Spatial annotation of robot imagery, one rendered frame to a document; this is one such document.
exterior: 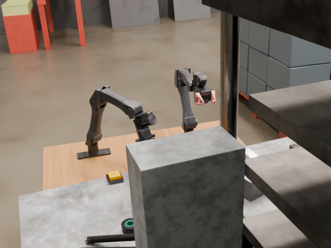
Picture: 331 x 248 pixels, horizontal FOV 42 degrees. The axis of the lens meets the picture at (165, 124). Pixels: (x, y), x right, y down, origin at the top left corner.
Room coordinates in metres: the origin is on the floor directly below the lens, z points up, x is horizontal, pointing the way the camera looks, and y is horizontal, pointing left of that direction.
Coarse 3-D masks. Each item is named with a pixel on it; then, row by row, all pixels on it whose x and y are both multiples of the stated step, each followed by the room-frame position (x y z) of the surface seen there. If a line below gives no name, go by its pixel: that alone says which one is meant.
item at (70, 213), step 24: (264, 144) 2.27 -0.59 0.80; (288, 144) 2.25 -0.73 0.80; (48, 192) 1.87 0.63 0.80; (72, 192) 1.86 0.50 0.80; (96, 192) 1.85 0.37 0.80; (120, 192) 1.83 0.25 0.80; (24, 216) 1.68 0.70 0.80; (48, 216) 1.67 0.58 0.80; (72, 216) 1.66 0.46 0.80; (96, 216) 1.65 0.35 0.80; (120, 216) 1.64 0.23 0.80; (24, 240) 1.50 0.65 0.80; (48, 240) 1.49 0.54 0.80; (72, 240) 1.48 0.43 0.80
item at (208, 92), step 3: (204, 90) 2.11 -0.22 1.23; (207, 90) 2.10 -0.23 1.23; (213, 90) 2.10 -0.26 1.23; (201, 93) 2.09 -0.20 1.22; (204, 93) 2.09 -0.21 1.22; (207, 93) 2.09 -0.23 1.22; (210, 93) 2.09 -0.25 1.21; (213, 93) 2.07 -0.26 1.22; (213, 96) 2.05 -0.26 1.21; (213, 99) 2.08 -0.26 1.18; (213, 102) 2.05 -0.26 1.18
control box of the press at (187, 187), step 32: (128, 160) 1.06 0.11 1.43; (160, 160) 0.97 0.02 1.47; (192, 160) 0.97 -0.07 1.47; (224, 160) 1.00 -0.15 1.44; (160, 192) 0.94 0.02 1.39; (192, 192) 0.97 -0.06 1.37; (224, 192) 1.00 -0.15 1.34; (160, 224) 0.94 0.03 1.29; (192, 224) 0.97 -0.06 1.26; (224, 224) 1.00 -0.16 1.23
